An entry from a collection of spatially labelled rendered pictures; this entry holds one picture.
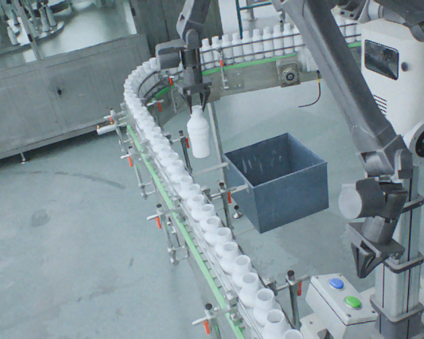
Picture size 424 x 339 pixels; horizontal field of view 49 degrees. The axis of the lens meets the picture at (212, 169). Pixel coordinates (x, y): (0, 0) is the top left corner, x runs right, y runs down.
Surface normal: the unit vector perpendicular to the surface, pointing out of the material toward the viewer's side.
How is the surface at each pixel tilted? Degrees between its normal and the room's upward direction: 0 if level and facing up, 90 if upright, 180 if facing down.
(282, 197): 90
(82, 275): 0
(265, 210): 90
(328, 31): 65
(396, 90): 90
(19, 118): 90
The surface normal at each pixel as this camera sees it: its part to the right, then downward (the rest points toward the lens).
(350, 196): -0.89, 0.04
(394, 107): -0.92, 0.32
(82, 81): 0.34, 0.43
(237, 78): 0.04, 0.51
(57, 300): -0.17, -0.85
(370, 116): 0.37, -0.11
